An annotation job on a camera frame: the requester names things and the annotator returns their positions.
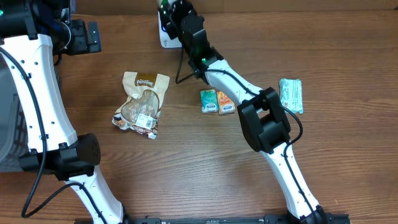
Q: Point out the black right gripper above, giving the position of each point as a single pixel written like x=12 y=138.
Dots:
x=170 y=25

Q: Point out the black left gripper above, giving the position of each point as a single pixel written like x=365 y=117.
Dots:
x=85 y=45

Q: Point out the beige dried mushroom bag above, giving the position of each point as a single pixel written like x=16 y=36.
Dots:
x=145 y=97

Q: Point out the teal tissue pack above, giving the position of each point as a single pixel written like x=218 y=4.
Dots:
x=209 y=101

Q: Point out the orange tissue pack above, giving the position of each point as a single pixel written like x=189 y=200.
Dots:
x=226 y=105

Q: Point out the teal wet wipes pack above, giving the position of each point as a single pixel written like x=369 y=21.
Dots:
x=291 y=94

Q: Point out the green capped clear bottle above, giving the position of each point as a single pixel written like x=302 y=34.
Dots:
x=161 y=3

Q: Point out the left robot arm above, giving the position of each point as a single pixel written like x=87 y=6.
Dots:
x=34 y=35

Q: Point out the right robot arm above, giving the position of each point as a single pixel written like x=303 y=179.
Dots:
x=262 y=116

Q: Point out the white barcode scanner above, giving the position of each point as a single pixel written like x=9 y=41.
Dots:
x=165 y=40

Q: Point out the grey plastic mesh basket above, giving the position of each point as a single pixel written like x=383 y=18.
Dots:
x=13 y=127

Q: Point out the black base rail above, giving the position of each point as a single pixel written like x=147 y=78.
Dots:
x=267 y=219

